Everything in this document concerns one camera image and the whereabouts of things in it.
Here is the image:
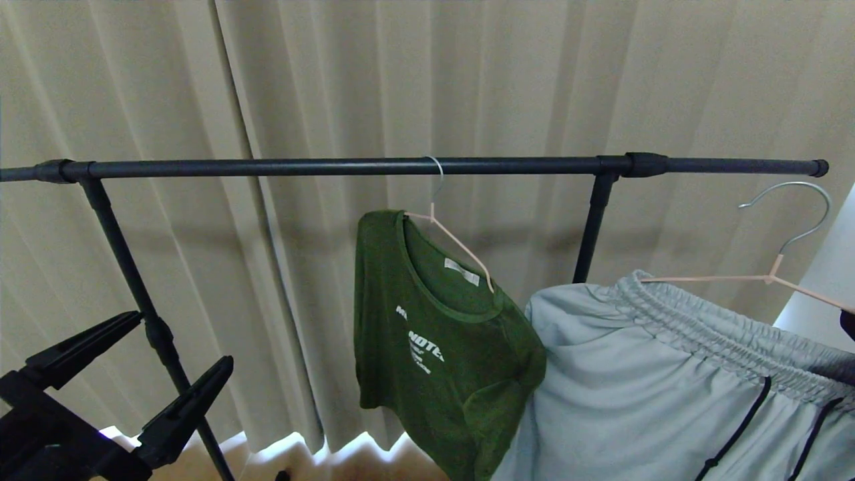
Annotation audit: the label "green printed shirt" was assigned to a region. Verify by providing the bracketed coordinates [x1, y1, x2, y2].
[354, 210, 547, 481]

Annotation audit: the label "beige curtain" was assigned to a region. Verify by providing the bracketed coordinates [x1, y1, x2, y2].
[0, 0, 855, 462]

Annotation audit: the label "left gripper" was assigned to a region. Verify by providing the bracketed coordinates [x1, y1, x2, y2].
[0, 311, 234, 481]

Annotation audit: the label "pale grey shorts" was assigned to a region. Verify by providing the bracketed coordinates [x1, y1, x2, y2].
[491, 270, 855, 481]

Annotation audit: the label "pink clothes hanger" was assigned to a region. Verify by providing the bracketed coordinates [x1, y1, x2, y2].
[640, 181, 855, 315]
[403, 156, 495, 293]

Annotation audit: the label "black clothes rack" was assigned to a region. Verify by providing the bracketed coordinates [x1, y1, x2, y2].
[0, 152, 830, 481]

